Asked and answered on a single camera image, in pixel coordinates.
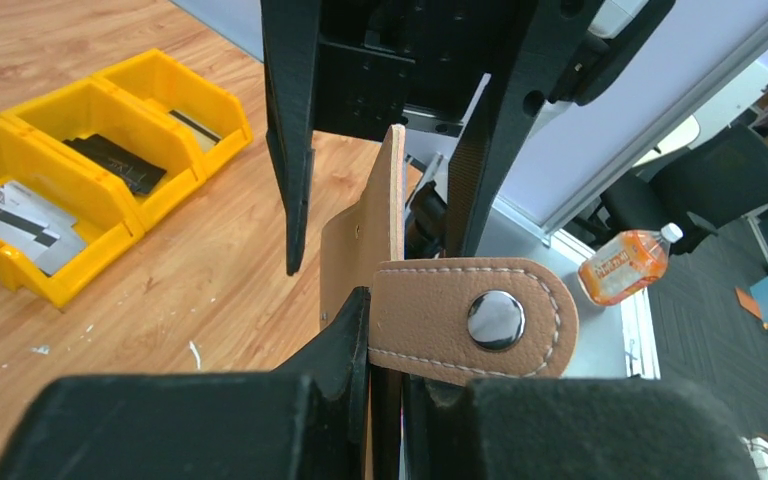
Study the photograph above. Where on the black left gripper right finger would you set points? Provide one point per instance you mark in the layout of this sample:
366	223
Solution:
570	429

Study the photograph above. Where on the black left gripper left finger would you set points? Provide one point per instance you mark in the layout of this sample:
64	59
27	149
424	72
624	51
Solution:
305	419

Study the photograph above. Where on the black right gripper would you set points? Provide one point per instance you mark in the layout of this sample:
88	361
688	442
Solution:
378	60

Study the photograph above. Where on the cream card in right bin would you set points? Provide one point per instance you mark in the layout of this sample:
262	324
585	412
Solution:
204	136

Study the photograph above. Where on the dark card in middle bin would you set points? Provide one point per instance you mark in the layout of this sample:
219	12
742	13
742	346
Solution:
140	176

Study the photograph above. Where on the silver cards in left bin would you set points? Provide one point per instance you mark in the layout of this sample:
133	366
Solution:
40	230

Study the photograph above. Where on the orange drink bottle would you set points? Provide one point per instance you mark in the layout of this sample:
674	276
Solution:
626	264

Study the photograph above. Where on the yellow bin right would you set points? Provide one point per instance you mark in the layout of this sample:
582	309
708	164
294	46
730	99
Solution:
160	83

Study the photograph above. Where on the yellow bin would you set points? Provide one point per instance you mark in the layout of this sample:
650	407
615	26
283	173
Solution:
88	107
160	83
103	220

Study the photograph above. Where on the black office chair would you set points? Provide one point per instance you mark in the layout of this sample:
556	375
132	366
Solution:
701	191

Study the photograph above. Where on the yellow bin middle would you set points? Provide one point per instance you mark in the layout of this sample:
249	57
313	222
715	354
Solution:
88	107

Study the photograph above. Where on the yellow bin left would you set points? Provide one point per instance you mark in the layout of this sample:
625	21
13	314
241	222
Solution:
103	220

